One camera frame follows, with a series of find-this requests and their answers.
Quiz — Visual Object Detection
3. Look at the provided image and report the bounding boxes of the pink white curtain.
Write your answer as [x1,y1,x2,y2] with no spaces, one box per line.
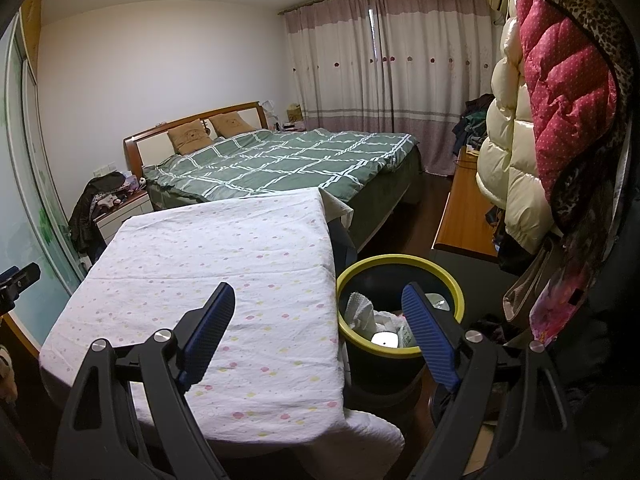
[280,0,501,177]

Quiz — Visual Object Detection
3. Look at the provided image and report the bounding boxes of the glass sliding wardrobe door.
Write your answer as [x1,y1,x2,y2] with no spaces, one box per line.
[0,0,96,356]

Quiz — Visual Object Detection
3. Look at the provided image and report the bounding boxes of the wooden cabinet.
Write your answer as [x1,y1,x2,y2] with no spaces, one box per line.
[432,147,506,273]

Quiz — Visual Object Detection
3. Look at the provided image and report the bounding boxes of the black bin with yellow rim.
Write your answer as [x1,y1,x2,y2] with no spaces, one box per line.
[336,255,466,396]

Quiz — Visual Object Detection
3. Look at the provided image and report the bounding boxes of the cream puffer jacket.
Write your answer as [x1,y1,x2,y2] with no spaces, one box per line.
[475,15,556,251]

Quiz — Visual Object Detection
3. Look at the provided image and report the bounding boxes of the red dotted jacket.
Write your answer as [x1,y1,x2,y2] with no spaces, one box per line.
[515,0,621,201]

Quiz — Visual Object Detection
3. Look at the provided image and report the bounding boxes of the wooden bed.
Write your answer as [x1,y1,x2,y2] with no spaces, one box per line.
[123,101,423,241]

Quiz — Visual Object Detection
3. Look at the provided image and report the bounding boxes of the white nightstand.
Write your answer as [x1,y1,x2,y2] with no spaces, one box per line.
[94,190,153,246]

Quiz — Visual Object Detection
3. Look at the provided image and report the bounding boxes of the leopard print garment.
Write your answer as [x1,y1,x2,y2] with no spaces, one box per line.
[502,0,633,233]

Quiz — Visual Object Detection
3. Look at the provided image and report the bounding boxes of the mixed clothes pile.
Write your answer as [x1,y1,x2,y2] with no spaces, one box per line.
[452,92,496,153]

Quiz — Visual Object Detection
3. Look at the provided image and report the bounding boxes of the white dotted tablecloth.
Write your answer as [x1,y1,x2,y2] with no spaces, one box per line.
[39,187,406,461]

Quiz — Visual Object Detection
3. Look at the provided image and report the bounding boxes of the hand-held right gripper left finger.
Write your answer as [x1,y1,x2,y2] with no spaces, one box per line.
[52,281,237,480]

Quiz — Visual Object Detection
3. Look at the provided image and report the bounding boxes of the brown pillow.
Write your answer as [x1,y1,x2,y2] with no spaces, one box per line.
[207,112,256,137]
[167,121,211,155]

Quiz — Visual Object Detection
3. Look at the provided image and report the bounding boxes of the green plastic bag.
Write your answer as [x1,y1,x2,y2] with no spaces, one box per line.
[396,319,420,350]

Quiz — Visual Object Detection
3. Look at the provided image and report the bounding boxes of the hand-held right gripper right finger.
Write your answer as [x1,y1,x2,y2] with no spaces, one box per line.
[401,281,583,480]

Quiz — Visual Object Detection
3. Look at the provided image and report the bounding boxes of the dark blue coat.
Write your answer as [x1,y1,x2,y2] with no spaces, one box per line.
[575,110,640,480]

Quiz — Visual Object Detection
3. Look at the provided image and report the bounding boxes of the green plaid duvet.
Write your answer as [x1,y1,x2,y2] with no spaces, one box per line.
[143,129,418,198]

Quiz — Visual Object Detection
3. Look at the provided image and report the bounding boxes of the dark clothes pile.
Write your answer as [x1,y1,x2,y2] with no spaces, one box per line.
[67,171,146,256]

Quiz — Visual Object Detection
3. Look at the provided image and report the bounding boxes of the beige shoulder bag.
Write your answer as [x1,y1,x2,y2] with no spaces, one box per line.
[501,237,556,323]

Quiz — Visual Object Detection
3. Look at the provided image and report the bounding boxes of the pink floral garment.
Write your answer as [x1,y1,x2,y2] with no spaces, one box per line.
[530,210,621,346]

